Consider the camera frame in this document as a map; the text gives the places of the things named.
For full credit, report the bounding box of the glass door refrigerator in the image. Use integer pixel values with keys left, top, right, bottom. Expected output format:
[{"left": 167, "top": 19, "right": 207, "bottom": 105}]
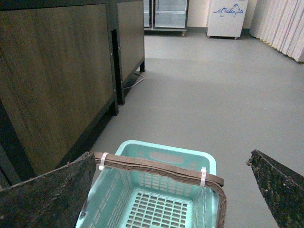
[{"left": 143, "top": 0, "right": 189, "bottom": 37}]

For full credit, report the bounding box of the teal plastic shopping basket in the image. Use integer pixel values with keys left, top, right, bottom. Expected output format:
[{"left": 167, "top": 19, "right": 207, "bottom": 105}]
[{"left": 76, "top": 140, "right": 219, "bottom": 228}]

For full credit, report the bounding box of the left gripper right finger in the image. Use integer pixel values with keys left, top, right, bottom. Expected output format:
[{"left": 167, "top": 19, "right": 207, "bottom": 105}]
[{"left": 247, "top": 150, "right": 304, "bottom": 228}]

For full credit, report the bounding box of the white zip tie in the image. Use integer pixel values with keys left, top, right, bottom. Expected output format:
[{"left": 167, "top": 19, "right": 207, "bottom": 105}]
[
  {"left": 200, "top": 167, "right": 207, "bottom": 188},
  {"left": 98, "top": 152, "right": 108, "bottom": 171}
]

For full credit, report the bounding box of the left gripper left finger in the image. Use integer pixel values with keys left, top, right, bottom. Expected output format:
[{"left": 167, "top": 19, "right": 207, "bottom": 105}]
[{"left": 0, "top": 152, "right": 95, "bottom": 228}]

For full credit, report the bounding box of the brown basket handle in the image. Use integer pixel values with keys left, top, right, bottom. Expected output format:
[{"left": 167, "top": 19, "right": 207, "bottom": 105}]
[{"left": 86, "top": 152, "right": 227, "bottom": 228}]

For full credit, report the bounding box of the white chest freezer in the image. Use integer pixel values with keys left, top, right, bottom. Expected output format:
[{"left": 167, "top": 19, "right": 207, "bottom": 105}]
[{"left": 206, "top": 0, "right": 248, "bottom": 39}]

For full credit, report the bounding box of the wooden display cabinet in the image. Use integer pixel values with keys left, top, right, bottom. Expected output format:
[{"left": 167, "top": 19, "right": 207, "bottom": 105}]
[
  {"left": 0, "top": 0, "right": 119, "bottom": 181},
  {"left": 110, "top": 0, "right": 146, "bottom": 105}
]

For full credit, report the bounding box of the white floor cable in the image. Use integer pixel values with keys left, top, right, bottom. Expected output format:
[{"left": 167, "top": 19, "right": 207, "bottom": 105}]
[{"left": 123, "top": 73, "right": 145, "bottom": 89}]

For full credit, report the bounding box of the white curtain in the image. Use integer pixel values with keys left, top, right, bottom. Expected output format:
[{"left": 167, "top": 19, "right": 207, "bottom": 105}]
[{"left": 249, "top": 0, "right": 304, "bottom": 63}]

